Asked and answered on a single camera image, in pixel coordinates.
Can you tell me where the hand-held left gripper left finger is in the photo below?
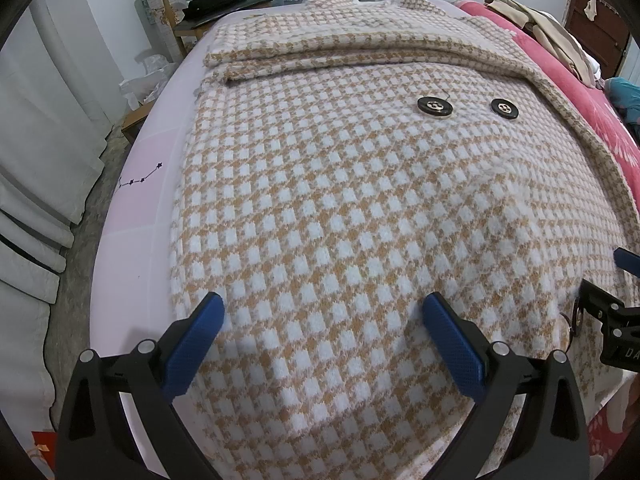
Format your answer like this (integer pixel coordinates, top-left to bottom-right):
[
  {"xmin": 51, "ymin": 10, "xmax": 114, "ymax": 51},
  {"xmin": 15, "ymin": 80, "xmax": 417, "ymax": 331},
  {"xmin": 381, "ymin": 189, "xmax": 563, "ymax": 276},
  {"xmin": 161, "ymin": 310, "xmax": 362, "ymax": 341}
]
[{"xmin": 54, "ymin": 291, "xmax": 226, "ymax": 480}]

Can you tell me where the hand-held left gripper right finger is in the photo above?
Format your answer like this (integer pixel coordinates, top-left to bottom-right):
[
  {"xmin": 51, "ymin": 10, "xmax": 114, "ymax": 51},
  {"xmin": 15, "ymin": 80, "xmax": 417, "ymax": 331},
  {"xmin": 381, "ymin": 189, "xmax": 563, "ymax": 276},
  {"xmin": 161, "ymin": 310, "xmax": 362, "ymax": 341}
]
[{"xmin": 421, "ymin": 291, "xmax": 594, "ymax": 480}]

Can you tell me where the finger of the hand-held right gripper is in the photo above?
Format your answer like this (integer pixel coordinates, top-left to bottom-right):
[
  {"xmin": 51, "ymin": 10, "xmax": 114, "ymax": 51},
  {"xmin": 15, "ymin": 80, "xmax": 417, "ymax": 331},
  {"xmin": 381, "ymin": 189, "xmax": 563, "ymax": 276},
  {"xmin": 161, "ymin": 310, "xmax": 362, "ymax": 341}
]
[
  {"xmin": 576, "ymin": 281, "xmax": 627, "ymax": 324},
  {"xmin": 613, "ymin": 247, "xmax": 640, "ymax": 279}
]

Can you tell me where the beige white houndstooth coat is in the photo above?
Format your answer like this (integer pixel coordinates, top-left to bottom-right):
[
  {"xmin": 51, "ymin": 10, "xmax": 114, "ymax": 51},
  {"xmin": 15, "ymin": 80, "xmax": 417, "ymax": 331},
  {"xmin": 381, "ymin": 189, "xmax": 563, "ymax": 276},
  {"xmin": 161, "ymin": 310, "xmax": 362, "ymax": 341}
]
[{"xmin": 167, "ymin": 0, "xmax": 640, "ymax": 480}]

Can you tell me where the beige clothes pile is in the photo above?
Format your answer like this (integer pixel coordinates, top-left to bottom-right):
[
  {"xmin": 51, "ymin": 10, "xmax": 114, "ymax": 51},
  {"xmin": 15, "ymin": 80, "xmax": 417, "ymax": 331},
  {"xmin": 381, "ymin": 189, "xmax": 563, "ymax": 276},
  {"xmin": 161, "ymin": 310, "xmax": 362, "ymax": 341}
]
[{"xmin": 484, "ymin": 0, "xmax": 601, "ymax": 86}]

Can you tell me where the bed with pink sheet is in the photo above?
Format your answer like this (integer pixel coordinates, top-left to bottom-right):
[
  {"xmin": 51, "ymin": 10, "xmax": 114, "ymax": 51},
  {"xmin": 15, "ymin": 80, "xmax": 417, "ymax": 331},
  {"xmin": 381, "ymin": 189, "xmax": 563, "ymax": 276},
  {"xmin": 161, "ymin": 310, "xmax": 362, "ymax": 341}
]
[{"xmin": 90, "ymin": 0, "xmax": 476, "ymax": 480}]

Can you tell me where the teal printed cloth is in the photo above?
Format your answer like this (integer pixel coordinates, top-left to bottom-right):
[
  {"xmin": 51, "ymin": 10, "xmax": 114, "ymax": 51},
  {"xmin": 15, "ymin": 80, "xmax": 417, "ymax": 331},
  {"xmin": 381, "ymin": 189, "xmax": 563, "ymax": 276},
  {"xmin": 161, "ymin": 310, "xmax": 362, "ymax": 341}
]
[{"xmin": 602, "ymin": 76, "xmax": 640, "ymax": 126}]

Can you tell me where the red paper bag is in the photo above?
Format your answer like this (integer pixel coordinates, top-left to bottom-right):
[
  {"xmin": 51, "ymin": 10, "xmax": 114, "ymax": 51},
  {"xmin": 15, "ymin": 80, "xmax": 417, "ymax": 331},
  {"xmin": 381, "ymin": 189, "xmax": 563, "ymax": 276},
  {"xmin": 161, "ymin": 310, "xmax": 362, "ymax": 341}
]
[{"xmin": 31, "ymin": 430, "xmax": 58, "ymax": 476}]

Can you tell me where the pink floral blanket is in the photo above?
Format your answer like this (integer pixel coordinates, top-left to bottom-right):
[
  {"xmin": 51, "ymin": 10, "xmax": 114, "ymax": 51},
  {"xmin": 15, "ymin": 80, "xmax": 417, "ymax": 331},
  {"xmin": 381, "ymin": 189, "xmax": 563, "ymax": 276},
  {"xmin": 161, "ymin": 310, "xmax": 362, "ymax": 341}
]
[{"xmin": 457, "ymin": 0, "xmax": 640, "ymax": 480}]

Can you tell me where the brown wooden door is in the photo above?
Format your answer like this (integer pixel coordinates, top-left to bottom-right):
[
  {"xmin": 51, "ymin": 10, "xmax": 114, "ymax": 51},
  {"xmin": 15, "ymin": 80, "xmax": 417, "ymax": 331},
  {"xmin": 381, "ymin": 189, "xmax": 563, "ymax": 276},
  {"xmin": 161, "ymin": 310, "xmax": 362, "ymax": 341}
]
[{"xmin": 562, "ymin": 0, "xmax": 632, "ymax": 81}]

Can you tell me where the small wooden stool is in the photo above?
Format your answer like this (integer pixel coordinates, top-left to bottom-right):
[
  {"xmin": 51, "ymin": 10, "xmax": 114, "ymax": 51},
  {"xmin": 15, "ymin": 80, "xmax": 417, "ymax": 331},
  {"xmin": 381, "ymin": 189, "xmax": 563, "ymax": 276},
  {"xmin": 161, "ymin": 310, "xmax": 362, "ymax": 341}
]
[{"xmin": 121, "ymin": 100, "xmax": 158, "ymax": 146}]

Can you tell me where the white curtain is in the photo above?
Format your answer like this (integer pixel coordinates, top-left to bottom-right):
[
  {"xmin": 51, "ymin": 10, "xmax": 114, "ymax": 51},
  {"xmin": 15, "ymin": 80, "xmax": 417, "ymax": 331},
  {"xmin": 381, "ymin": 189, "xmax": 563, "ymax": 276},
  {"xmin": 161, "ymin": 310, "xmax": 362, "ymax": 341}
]
[{"xmin": 0, "ymin": 0, "xmax": 126, "ymax": 441}]

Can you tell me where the white plastic bag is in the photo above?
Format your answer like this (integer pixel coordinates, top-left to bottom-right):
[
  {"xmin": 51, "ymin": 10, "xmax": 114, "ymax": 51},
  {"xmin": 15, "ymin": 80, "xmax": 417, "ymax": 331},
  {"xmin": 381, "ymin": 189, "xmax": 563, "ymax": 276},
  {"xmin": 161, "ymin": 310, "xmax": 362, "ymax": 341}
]
[{"xmin": 120, "ymin": 52, "xmax": 176, "ymax": 106}]

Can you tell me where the black cloth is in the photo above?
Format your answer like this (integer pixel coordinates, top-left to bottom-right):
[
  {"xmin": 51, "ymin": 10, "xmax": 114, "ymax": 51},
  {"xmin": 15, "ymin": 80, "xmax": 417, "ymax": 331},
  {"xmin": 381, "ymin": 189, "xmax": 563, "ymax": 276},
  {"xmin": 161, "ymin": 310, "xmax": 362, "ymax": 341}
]
[{"xmin": 181, "ymin": 0, "xmax": 248, "ymax": 21}]

